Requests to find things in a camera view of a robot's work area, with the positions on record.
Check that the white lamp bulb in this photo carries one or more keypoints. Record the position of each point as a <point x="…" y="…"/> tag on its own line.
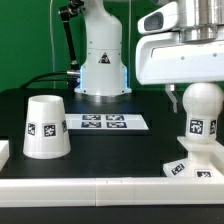
<point x="203" y="102"/>

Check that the white left fence wall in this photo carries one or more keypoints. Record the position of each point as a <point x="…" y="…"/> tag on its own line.
<point x="4" y="152"/>

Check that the white lamp shade cone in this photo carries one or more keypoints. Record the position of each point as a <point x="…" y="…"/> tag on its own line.
<point x="46" y="132"/>

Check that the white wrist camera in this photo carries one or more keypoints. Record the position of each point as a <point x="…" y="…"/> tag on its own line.
<point x="161" y="20"/>

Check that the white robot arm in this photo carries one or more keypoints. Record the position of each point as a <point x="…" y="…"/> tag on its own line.
<point x="182" y="42"/>

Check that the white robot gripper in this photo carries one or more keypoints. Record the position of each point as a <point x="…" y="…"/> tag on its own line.
<point x="162" y="59"/>

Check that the white lamp base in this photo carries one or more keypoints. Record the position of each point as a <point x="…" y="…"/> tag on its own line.
<point x="203" y="160"/>

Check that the white front fence wall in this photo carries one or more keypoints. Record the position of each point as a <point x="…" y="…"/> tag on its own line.
<point x="110" y="191"/>

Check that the white fence wall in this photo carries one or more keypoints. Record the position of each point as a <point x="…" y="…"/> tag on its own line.
<point x="4" y="152"/>
<point x="110" y="191"/>

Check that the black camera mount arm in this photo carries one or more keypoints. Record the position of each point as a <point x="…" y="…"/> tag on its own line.
<point x="71" y="10"/>

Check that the white marker sheet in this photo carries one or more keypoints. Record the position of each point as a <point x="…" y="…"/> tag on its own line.
<point x="106" y="122"/>

